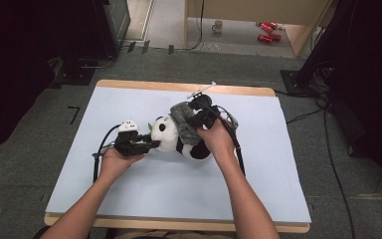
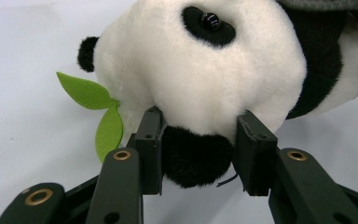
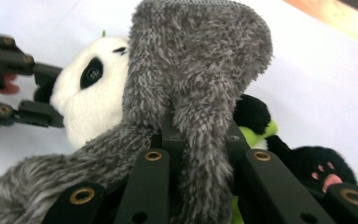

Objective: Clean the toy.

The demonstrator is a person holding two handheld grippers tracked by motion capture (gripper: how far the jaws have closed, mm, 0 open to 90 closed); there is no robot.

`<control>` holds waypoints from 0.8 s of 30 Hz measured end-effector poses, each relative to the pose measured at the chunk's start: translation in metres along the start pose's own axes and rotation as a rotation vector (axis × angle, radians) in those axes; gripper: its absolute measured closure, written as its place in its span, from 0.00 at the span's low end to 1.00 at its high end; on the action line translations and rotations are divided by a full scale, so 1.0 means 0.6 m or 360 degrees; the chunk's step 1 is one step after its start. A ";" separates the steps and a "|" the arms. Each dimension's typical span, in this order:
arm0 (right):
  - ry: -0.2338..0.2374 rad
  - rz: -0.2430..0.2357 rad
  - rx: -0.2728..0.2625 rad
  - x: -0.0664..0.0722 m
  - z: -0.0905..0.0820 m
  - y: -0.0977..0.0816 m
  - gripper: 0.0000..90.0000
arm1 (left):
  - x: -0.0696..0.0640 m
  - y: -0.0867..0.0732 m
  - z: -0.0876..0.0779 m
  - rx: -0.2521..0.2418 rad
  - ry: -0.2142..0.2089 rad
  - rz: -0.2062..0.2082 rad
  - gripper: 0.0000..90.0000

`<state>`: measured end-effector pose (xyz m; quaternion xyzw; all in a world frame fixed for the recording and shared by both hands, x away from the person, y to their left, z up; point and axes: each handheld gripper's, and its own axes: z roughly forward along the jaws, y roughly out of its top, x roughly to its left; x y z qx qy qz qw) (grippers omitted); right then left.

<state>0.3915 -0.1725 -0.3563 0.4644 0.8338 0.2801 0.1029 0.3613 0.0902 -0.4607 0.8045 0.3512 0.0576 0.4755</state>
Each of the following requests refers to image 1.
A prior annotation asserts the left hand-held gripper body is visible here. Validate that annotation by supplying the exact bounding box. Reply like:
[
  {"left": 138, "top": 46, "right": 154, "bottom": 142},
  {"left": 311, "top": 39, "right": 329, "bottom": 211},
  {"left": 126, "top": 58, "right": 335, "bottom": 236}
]
[{"left": 113, "top": 119, "right": 141, "bottom": 157}]

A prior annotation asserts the black floor cable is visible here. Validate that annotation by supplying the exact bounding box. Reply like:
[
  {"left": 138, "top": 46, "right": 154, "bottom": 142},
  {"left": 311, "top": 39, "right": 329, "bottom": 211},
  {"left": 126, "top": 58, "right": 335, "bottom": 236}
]
[{"left": 322, "top": 99, "right": 357, "bottom": 239}]

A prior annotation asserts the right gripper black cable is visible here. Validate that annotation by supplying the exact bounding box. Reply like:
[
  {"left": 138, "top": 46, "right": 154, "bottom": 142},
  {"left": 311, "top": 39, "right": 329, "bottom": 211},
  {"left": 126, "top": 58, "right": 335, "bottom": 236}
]
[{"left": 208, "top": 104, "right": 247, "bottom": 177}]

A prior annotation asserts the panda plush toy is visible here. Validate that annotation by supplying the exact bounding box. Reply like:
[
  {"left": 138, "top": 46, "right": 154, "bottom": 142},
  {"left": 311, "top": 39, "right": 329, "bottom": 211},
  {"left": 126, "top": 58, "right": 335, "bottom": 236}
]
[{"left": 146, "top": 114, "right": 214, "bottom": 161}]

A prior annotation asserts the grey fuzzy cloth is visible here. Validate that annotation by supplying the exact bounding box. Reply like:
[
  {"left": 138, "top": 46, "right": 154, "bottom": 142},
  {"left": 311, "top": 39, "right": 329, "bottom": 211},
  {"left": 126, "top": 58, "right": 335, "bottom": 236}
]
[{"left": 168, "top": 101, "right": 204, "bottom": 147}]

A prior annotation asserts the wooden shelf unit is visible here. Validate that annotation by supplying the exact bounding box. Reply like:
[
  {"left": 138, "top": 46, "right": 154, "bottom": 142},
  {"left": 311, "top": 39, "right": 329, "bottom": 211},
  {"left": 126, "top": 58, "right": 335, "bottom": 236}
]
[{"left": 183, "top": 0, "right": 333, "bottom": 58}]

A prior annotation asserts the wooden table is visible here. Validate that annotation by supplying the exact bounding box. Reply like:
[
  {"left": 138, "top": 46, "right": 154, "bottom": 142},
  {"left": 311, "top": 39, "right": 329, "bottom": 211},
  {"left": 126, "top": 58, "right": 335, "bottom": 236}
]
[{"left": 43, "top": 79, "right": 311, "bottom": 233}]

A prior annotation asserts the person's left hand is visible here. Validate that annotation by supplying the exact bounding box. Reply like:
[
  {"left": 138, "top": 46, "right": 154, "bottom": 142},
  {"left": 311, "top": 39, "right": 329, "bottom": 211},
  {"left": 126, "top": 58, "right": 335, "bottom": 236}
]
[{"left": 97, "top": 146, "right": 146, "bottom": 184}]

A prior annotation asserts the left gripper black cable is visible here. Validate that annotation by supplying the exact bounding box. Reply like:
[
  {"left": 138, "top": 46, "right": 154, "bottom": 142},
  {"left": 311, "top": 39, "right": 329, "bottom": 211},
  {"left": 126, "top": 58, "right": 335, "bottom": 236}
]
[{"left": 92, "top": 123, "right": 122, "bottom": 184}]

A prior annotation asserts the black hanging cable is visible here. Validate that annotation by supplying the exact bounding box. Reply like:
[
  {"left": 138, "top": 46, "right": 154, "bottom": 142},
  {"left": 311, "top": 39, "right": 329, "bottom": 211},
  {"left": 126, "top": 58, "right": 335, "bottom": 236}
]
[{"left": 184, "top": 0, "right": 206, "bottom": 52}]

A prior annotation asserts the person's right hand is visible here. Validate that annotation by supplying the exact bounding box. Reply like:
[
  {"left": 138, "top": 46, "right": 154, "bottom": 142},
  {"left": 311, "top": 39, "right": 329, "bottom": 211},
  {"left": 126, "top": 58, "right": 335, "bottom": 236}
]
[{"left": 196, "top": 118, "right": 237, "bottom": 161}]

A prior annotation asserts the black stand base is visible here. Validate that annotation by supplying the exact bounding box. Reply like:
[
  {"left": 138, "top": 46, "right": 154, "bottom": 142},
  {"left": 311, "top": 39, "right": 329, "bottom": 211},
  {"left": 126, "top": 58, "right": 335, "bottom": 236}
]
[
  {"left": 50, "top": 57, "right": 96, "bottom": 87},
  {"left": 280, "top": 69, "right": 320, "bottom": 98}
]

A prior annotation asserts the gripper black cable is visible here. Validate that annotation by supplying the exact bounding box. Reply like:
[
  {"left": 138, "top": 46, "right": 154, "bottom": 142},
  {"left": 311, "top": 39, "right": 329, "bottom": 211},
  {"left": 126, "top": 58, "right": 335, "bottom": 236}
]
[
  {"left": 92, "top": 123, "right": 122, "bottom": 184},
  {"left": 208, "top": 104, "right": 247, "bottom": 177}
]

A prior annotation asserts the white foam board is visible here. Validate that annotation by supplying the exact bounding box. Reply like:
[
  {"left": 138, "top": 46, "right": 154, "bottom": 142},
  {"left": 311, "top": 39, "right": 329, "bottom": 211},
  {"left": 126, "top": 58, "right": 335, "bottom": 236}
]
[{"left": 45, "top": 86, "right": 312, "bottom": 224}]

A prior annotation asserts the black cabinet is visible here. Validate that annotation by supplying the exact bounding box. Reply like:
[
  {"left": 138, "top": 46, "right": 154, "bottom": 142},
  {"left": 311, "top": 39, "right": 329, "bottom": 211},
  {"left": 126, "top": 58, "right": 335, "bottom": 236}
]
[{"left": 91, "top": 0, "right": 132, "bottom": 58}]

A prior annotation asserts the beige mug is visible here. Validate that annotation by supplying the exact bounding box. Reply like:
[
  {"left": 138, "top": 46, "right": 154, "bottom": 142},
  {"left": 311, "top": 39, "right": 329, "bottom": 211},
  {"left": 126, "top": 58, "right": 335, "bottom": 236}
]
[{"left": 211, "top": 19, "right": 224, "bottom": 35}]

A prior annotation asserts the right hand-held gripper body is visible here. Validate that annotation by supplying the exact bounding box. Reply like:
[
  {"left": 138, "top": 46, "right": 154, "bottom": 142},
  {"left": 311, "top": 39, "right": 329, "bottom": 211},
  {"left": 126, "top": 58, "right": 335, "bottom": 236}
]
[{"left": 186, "top": 81, "right": 222, "bottom": 131}]

